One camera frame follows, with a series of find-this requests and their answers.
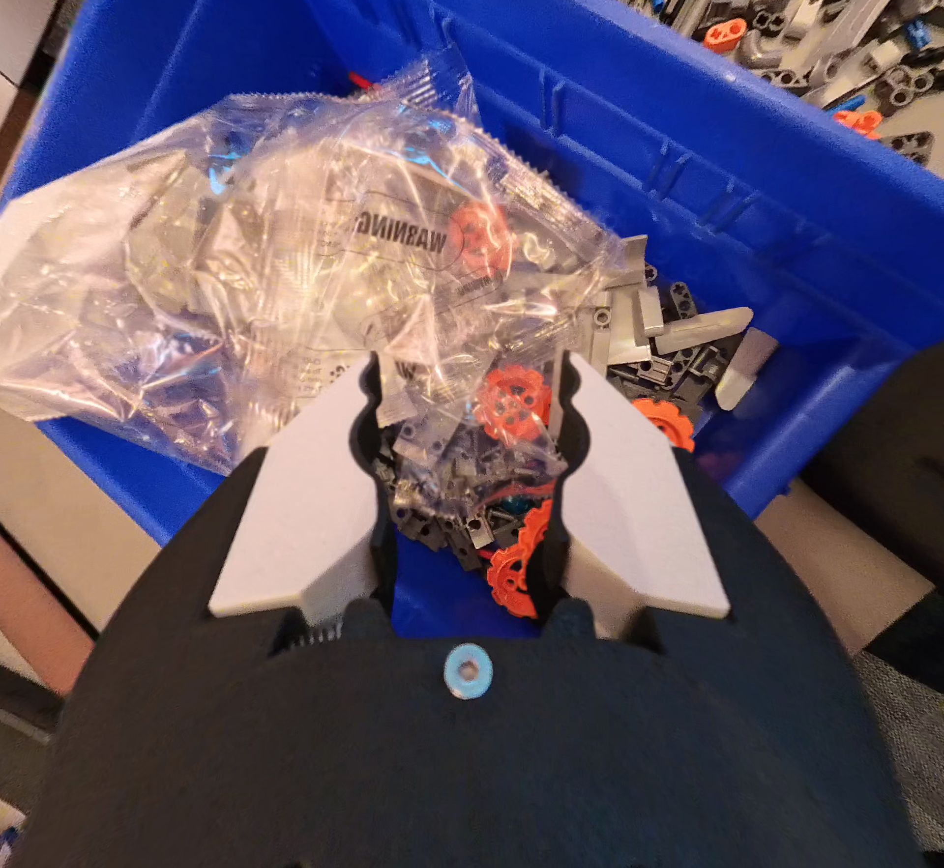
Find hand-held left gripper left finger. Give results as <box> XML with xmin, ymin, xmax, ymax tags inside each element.
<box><xmin>210</xmin><ymin>355</ymin><xmax>392</xmax><ymax>618</ymax></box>

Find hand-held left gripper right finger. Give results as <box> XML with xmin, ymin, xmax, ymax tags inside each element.
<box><xmin>554</xmin><ymin>352</ymin><xmax>731</xmax><ymax>618</ymax></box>

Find clear plastic bags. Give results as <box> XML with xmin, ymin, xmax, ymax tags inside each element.
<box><xmin>0</xmin><ymin>50</ymin><xmax>628</xmax><ymax>618</ymax></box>

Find blue storage bin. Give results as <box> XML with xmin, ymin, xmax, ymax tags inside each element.
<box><xmin>0</xmin><ymin>0</ymin><xmax>944</xmax><ymax>633</ymax></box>

